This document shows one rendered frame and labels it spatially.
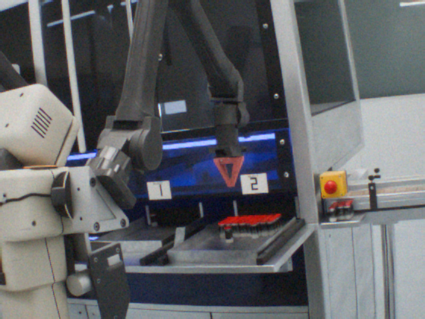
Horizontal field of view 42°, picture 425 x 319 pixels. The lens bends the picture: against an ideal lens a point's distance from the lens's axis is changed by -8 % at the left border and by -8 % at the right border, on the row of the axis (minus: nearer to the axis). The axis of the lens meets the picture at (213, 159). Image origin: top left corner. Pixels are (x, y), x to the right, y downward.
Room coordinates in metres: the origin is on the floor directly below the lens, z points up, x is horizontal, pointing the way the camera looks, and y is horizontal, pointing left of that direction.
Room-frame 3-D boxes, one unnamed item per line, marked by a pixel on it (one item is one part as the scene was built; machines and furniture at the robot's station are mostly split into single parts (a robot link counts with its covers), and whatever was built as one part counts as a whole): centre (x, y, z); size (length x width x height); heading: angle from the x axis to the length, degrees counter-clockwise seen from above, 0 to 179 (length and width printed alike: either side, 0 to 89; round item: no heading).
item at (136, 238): (1.91, 0.23, 0.90); 0.34 x 0.26 x 0.04; 155
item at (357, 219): (1.81, -0.38, 0.87); 0.14 x 0.13 x 0.02; 155
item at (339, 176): (1.78, -0.35, 1.00); 0.08 x 0.07 x 0.07; 155
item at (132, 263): (1.78, 0.11, 0.87); 0.70 x 0.48 x 0.02; 65
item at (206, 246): (1.67, -0.03, 0.90); 0.34 x 0.26 x 0.04; 155
